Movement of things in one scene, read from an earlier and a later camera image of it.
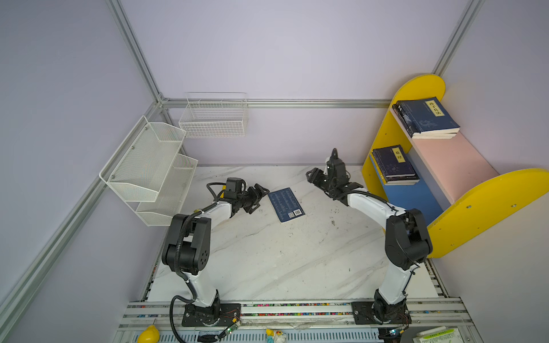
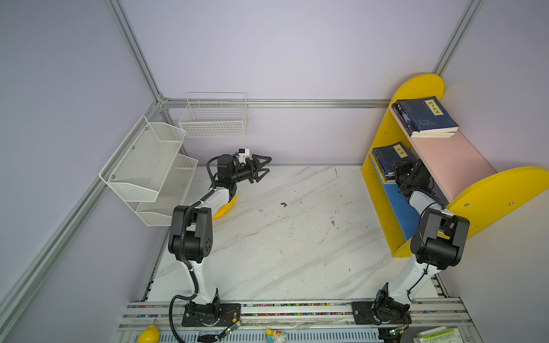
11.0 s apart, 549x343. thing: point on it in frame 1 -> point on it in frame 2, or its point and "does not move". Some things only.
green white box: (442, 334) does not move
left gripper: (254, 196) -> (260, 164)
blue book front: (428, 115) does not move
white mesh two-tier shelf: (149, 173) does not move
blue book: (287, 205) -> (387, 156)
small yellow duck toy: (279, 337) does not move
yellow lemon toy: (149, 335) does not move
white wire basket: (215, 114) does not move
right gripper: (316, 176) -> (401, 166)
